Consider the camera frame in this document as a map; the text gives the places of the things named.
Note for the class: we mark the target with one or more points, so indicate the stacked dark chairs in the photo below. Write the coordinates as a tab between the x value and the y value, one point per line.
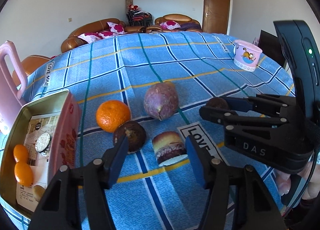
138	18

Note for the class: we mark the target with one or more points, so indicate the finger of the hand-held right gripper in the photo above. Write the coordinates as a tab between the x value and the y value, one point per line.
240	104
215	116

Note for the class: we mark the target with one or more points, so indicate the purple blanket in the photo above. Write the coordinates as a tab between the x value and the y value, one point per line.
190	26

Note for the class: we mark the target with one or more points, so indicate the brown leather armchair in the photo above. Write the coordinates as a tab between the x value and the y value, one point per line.
175	17

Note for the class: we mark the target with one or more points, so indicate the pink cartoon cup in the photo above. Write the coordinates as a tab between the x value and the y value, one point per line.
246	54

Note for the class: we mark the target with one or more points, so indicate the green-brown kiwi fruit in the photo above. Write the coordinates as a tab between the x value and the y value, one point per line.
170	84

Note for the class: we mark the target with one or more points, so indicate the large purple passion fruit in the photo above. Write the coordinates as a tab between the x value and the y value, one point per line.
161	103

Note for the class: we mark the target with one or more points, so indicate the black television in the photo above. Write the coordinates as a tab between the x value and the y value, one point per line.
270	47

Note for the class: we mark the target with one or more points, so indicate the dark brown passion fruit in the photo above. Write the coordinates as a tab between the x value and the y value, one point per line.
132	134

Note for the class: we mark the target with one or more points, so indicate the person's right hand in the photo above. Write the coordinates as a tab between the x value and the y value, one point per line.
283	182

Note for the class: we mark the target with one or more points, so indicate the miniature burger toy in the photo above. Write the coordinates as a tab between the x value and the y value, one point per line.
170	148

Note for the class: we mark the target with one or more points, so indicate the brown leather sofa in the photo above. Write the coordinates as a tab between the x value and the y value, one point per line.
75	37

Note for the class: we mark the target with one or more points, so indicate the brown wooden door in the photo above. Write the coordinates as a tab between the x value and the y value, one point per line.
216	9

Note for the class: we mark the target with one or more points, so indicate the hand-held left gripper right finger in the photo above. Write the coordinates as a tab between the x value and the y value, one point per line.
196	162

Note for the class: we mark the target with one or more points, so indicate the large orange tangerine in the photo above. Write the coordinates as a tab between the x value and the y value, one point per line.
113	116

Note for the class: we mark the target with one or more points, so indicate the white magenta floral pillow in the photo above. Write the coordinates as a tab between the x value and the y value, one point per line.
116	27
170	25
88	37
107	34

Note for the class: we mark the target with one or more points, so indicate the tall patterned floor vase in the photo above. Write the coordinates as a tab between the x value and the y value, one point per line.
129	3

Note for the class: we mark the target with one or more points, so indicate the blue plaid tablecloth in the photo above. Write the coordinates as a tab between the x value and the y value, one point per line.
155	54

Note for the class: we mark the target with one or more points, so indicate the pink electric kettle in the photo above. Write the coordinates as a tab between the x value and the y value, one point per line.
7	99

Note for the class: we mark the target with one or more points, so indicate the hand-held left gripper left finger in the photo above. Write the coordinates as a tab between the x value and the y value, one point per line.
117	162

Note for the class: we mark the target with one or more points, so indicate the round speckled sandwich cookie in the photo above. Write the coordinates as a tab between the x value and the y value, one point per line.
43	143

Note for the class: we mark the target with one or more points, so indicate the small orange kumquat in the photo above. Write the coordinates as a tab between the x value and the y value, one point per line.
21	153
23	173

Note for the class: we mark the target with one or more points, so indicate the brown leather chair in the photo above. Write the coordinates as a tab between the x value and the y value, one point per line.
30	66

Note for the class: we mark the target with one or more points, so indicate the pink rectangular tin box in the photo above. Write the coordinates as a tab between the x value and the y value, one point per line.
65	129

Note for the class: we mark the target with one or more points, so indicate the small dark passion fruit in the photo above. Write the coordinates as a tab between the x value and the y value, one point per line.
216	102

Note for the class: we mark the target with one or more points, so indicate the small yellow-brown fruit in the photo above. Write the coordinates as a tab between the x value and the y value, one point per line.
38	192

